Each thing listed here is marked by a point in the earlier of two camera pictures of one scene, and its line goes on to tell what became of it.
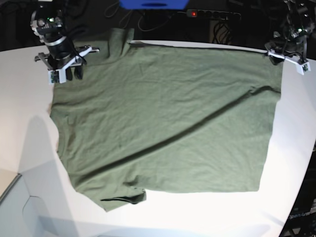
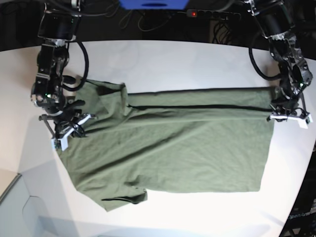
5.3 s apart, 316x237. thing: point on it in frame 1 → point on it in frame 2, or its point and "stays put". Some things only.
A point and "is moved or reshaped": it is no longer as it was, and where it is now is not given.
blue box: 153,4 stays put
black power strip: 214,14 stays put
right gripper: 278,55 → 290,110
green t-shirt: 153,118 is moved or reshaped
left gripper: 65,63 → 62,127
